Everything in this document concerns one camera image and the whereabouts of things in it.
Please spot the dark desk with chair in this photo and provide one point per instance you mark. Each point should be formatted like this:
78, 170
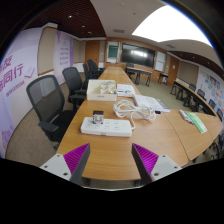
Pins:
140, 71

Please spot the small black charger block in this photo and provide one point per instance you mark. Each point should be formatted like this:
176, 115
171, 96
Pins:
97, 117

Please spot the white power strip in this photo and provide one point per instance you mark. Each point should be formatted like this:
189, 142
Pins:
113, 128

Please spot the row of black chairs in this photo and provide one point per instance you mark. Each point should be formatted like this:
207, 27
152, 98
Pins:
213, 105

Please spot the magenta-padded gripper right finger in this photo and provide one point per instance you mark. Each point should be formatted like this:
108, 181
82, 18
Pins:
163, 165

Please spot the green booklet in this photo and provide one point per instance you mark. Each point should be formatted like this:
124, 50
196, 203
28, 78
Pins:
197, 122

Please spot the small dark side desk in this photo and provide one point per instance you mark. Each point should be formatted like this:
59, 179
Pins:
163, 75

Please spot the group of black chairs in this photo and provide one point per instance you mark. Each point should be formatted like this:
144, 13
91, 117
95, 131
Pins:
91, 68

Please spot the small blue white box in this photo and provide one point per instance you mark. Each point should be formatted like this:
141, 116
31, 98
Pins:
124, 94

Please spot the white book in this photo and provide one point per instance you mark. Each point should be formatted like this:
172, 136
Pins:
150, 102

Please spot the long curved wooden table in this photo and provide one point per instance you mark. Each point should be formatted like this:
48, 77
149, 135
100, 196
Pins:
191, 93

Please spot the large black wall screen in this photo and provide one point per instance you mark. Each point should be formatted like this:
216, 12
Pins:
138, 56

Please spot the plain whiteboard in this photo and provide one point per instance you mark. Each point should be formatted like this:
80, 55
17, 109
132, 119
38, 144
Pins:
160, 61

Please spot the open white cardboard box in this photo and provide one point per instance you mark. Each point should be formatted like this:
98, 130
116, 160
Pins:
100, 96

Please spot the whiteboard with green sheet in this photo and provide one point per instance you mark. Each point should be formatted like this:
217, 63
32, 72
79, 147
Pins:
112, 51

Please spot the brown wooden door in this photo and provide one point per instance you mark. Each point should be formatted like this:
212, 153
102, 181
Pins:
173, 70

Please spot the black mesh office chair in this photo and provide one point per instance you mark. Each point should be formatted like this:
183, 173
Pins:
71, 78
45, 96

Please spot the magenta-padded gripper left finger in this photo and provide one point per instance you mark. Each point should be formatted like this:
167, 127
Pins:
58, 164

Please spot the white paper sheet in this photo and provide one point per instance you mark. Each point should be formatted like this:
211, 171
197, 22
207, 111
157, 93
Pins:
126, 87

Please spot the large ceiling light panel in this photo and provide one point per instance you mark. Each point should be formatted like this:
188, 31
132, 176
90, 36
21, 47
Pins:
170, 26

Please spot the small white flat box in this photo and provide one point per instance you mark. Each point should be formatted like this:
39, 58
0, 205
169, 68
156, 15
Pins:
185, 116

